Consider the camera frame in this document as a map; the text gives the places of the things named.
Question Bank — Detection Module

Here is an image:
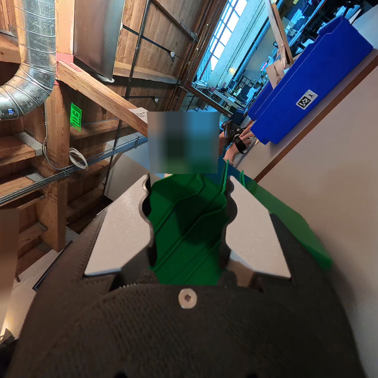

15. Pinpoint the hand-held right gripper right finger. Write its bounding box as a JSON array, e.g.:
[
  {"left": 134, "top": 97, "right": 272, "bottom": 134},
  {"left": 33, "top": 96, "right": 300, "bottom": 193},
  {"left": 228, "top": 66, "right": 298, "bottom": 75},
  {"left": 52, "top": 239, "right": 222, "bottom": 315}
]
[{"left": 220, "top": 176, "right": 292, "bottom": 287}]

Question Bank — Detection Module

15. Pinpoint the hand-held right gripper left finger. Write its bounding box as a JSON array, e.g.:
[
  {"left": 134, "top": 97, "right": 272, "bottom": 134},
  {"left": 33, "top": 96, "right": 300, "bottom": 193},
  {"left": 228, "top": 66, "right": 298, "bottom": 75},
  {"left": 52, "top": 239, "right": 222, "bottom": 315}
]
[{"left": 84, "top": 174, "right": 155, "bottom": 278}]

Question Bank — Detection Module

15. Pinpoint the green plastic bin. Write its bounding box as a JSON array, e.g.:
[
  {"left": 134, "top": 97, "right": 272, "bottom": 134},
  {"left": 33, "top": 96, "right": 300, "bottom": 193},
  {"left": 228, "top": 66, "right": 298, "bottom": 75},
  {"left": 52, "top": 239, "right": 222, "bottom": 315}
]
[{"left": 148, "top": 159, "right": 333, "bottom": 286}]

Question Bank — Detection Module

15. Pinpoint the white paper notice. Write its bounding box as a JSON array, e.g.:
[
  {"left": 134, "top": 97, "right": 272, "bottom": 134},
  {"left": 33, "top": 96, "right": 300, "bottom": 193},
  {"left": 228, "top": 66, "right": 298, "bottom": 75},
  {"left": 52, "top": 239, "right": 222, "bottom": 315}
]
[{"left": 128, "top": 108, "right": 148, "bottom": 124}]

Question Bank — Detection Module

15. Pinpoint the green exit sign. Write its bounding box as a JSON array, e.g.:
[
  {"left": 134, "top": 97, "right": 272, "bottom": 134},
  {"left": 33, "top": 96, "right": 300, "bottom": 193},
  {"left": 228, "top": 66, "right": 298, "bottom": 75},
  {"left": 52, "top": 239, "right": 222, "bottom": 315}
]
[{"left": 70, "top": 102, "right": 82, "bottom": 132}]

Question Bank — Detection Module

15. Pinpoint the blue plastic bin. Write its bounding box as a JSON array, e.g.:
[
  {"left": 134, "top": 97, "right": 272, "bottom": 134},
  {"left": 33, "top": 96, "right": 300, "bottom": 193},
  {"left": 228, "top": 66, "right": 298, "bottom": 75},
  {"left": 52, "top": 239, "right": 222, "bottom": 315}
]
[{"left": 247, "top": 81, "right": 273, "bottom": 121}]

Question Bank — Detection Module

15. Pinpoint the blue bin with tag sticker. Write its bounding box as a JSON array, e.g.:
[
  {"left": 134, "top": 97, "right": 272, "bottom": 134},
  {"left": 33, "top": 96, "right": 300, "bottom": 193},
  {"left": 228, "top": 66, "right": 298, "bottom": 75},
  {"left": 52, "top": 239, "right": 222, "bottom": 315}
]
[{"left": 255, "top": 16, "right": 374, "bottom": 145}]

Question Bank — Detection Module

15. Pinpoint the cardboard board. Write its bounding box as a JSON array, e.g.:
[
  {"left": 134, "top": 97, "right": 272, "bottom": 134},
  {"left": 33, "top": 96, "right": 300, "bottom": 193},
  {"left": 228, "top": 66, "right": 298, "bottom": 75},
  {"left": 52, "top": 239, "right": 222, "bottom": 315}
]
[{"left": 264, "top": 0, "right": 294, "bottom": 67}]

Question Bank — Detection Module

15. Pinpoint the coiled white cable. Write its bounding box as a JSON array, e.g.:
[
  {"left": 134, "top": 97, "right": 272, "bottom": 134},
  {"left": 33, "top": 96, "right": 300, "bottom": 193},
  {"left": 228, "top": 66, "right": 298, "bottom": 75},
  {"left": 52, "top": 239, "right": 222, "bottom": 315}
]
[{"left": 69, "top": 148, "right": 89, "bottom": 171}]

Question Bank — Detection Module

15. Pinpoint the silver ventilation duct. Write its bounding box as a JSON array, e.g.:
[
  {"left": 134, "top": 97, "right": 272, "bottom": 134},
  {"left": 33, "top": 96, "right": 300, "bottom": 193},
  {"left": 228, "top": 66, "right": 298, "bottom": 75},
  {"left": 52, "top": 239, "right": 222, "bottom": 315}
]
[{"left": 0, "top": 0, "right": 57, "bottom": 120}]

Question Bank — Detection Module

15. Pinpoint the grey metal duct box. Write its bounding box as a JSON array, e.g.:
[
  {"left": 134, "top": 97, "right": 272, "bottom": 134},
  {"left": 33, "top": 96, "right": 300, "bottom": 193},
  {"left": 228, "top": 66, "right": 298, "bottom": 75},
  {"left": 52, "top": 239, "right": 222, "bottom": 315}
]
[{"left": 72, "top": 0, "right": 126, "bottom": 77}]

